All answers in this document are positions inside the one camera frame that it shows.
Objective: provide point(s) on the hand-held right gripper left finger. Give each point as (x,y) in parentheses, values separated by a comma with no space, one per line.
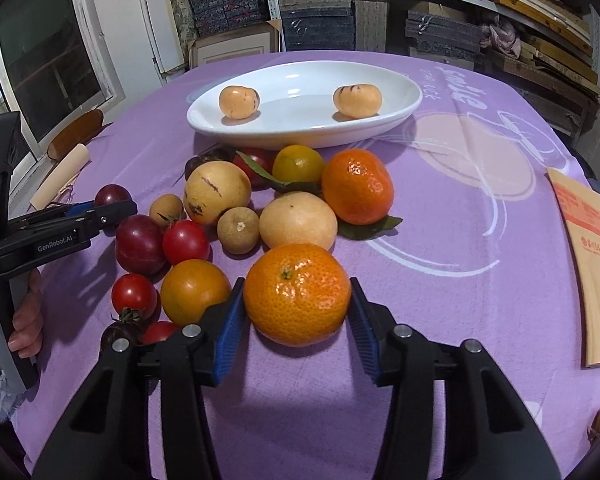
(230,332)

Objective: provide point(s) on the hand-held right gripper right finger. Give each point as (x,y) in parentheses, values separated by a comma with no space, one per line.
(365,332)

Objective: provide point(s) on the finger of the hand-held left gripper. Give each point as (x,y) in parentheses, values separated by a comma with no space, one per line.
(80,207)
(105,217)

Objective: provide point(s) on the small purple round tomato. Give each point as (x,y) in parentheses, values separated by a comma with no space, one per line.
(111,194)

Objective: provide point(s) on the dark red round tomato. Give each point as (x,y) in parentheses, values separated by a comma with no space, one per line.
(137,245)

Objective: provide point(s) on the orange tomato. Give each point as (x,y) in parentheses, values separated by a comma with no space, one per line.
(192,290)

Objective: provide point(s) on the small brown longan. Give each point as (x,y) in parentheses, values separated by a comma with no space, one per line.
(237,230)
(165,209)

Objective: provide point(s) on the orange mandarin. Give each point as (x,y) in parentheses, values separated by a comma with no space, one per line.
(297,295)
(357,187)

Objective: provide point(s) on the red cherry tomato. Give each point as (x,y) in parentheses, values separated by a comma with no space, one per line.
(132,292)
(186,242)
(257,159)
(157,332)

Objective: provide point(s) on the dark brown water chestnut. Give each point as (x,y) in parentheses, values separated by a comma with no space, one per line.
(116,332)
(202,162)

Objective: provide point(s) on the white oval plate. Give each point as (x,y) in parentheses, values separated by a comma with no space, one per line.
(300,112)

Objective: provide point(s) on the person's left hand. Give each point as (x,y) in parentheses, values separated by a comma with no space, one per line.
(27,325)

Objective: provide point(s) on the rolled beige paper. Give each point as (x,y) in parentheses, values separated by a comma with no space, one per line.
(62,172)

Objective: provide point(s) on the curved wooden chair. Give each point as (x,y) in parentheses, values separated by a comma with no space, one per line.
(77,127)

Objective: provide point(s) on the purple printed tablecloth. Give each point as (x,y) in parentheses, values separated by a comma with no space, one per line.
(455,285)

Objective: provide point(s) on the green leaf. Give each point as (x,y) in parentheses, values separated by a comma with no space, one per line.
(262,172)
(370,228)

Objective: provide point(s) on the yellow fruit with brown marks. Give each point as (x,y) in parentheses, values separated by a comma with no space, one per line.
(220,195)

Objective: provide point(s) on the smooth yellow round fruit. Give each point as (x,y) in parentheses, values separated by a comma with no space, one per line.
(297,220)

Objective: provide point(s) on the white framed window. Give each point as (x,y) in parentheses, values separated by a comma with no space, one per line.
(45,50)

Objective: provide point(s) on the pale orange round fruit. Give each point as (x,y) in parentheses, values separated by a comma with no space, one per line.
(237,102)
(357,101)

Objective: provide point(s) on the yellow-green mandarin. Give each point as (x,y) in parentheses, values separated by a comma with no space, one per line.
(297,164)

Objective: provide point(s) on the white leaning board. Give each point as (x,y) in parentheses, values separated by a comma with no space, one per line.
(152,25)

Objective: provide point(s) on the green marbled board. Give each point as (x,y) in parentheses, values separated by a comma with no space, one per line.
(177,10)

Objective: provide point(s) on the stack of blue patterned boxes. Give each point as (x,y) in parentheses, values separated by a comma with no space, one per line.
(227,10)

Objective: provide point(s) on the stack of dark grey boxes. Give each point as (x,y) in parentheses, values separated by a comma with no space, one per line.
(317,20)

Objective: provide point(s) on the stack of dark flat boxes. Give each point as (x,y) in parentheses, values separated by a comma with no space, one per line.
(442,35)

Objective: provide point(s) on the grey upright wooden boxes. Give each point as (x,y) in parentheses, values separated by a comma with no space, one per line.
(371,25)

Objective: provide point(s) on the pink crumpled cloth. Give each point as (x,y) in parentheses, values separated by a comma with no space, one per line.
(500,35)

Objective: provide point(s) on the stack of yellow wooden frames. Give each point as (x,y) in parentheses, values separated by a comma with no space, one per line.
(545,25)

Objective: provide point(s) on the beige picture frame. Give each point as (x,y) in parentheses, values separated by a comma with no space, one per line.
(230,47)

